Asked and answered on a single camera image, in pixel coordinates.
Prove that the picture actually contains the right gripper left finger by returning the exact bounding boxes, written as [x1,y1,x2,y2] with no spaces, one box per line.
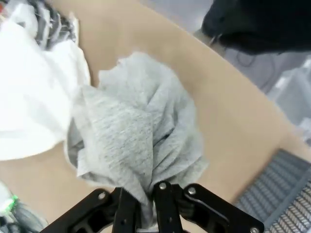
[42,186,141,233]

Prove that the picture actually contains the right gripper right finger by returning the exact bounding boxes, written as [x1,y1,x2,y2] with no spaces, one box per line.
[153,181,265,233]

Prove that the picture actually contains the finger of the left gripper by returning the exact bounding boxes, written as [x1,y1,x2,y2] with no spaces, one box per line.
[3,194,20,211]

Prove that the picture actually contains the grey marl shorts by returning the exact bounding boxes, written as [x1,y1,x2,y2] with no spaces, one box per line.
[64,51,209,231]

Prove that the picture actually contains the white t-shirt black print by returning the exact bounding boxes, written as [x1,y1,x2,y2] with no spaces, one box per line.
[0,0,92,161]

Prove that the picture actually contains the grey plastic lattice basket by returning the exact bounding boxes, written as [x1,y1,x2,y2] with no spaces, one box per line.
[233,148,311,233]

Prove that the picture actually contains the person in black t-shirt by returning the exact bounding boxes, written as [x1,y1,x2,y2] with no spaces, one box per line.
[201,0,311,56]

